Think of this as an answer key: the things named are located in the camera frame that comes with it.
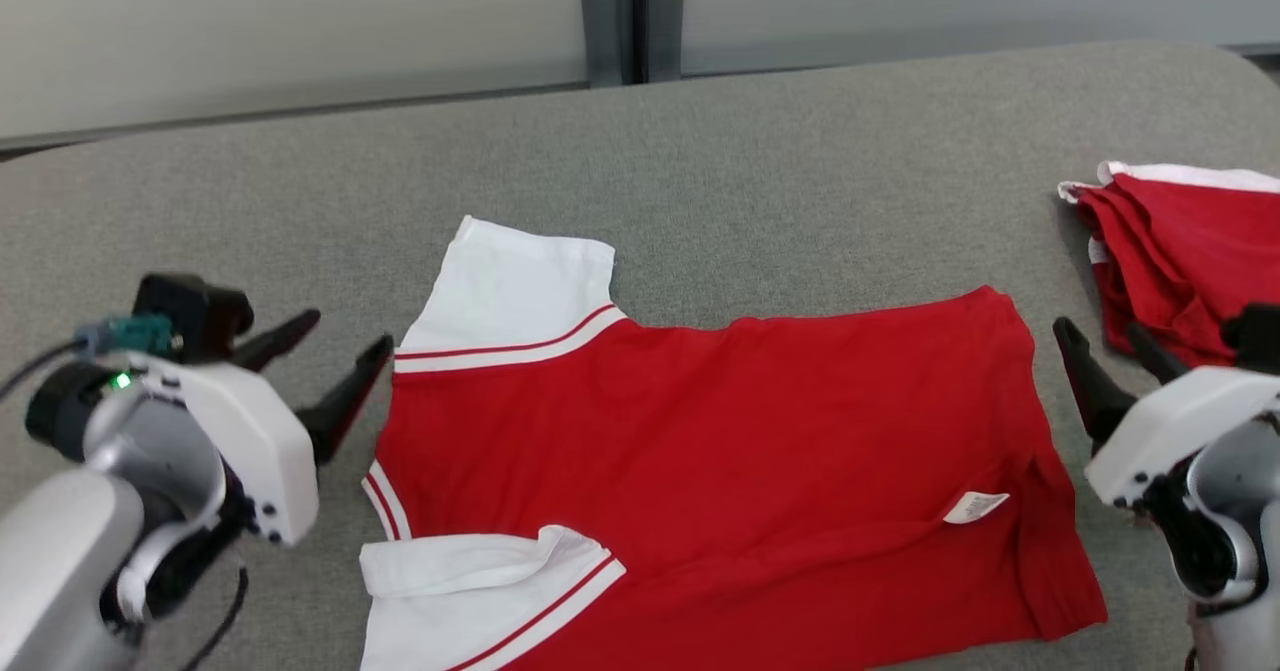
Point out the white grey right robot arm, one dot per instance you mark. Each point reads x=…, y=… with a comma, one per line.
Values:
x=1240, y=511

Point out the grey metal floor rail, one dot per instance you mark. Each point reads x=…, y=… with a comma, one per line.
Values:
x=30, y=143

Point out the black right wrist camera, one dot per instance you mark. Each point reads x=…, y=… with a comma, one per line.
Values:
x=1255, y=336

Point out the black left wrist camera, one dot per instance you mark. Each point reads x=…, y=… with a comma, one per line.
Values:
x=190, y=311

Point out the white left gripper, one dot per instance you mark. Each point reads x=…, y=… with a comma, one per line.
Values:
x=260, y=451

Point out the grey partition post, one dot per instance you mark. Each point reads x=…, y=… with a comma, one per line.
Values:
x=603, y=31
x=665, y=26

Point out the red garment with white trim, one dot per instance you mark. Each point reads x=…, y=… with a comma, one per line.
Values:
x=1190, y=251

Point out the red shirt with white sleeves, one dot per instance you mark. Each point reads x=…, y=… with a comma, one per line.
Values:
x=700, y=451

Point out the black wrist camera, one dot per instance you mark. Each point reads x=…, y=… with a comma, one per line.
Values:
x=1255, y=336
x=190, y=311

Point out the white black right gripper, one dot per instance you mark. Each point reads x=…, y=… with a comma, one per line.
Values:
x=1180, y=421

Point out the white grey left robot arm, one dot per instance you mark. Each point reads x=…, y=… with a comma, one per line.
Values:
x=60, y=551

